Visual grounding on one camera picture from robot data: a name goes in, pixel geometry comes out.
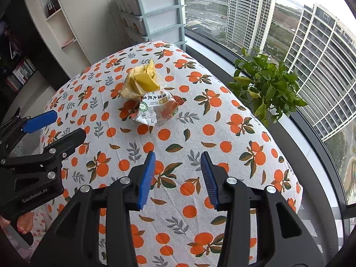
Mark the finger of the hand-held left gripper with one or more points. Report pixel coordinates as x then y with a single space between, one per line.
72 141
39 121

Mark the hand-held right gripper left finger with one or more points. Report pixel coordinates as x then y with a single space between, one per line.
147 178

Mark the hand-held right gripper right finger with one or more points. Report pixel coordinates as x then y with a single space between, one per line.
208 178

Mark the person's left hand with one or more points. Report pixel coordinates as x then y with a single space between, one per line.
25 222

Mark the pink printed cloth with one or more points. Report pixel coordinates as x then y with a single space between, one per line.
41 225

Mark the row of books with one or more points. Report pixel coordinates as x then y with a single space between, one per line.
23 72

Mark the orange fruit print tablecloth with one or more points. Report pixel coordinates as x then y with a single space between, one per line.
180 133

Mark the clear peanut packet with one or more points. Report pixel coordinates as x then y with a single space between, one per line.
155 108

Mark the pink flat box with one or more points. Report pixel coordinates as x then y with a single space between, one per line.
68 42

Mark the dark bookshelf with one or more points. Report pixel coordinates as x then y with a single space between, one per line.
11 33

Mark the yellow snack wrapper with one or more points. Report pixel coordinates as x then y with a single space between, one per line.
141 80

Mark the green potted plant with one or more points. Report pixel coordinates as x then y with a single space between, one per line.
264 86

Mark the white open shelf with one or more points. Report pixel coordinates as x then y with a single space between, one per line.
83 19

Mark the grey plastic drawer unit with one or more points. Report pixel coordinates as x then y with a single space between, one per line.
161 19

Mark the white balconied high-rise building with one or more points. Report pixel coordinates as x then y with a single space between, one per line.
325 72

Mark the grey high-rise tower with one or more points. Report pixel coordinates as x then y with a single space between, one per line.
250 14

